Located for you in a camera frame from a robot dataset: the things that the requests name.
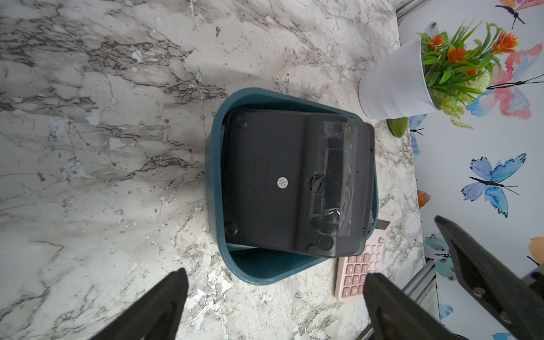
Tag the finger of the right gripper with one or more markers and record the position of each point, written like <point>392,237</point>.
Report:
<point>517,304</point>

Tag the pink calculator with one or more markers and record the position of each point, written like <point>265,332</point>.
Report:
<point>353,270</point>

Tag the black calculator front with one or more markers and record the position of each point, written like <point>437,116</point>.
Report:
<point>298,182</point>

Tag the potted orange flower plant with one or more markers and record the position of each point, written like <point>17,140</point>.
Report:
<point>435,72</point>

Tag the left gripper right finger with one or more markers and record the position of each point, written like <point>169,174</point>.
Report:
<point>396,316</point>

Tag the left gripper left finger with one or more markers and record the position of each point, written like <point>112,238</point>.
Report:
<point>156,315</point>

